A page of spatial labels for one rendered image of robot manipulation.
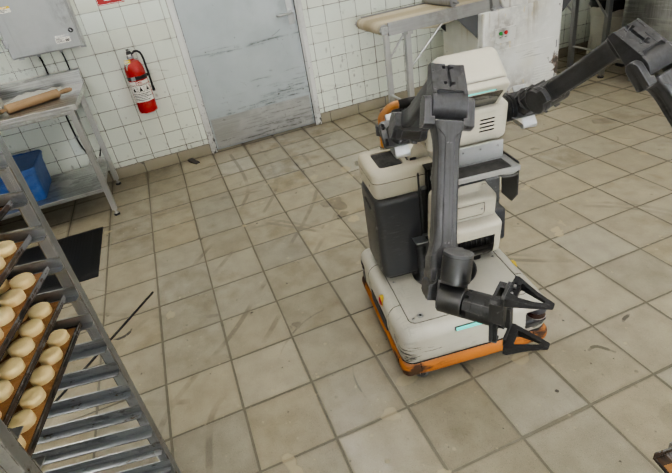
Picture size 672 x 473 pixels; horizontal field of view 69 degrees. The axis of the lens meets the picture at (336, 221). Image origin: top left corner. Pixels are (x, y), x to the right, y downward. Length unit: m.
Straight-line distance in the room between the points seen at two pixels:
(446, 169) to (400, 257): 1.10
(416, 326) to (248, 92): 3.23
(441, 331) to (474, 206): 0.51
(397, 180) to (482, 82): 0.56
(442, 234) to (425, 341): 0.99
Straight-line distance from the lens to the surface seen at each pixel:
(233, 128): 4.74
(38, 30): 4.34
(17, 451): 1.10
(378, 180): 1.89
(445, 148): 1.05
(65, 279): 1.38
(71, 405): 1.67
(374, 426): 2.02
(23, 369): 1.24
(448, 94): 1.08
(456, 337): 2.02
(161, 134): 4.66
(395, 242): 2.05
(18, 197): 1.29
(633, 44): 1.33
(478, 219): 1.81
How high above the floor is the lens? 1.64
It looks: 31 degrees down
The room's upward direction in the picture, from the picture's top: 10 degrees counter-clockwise
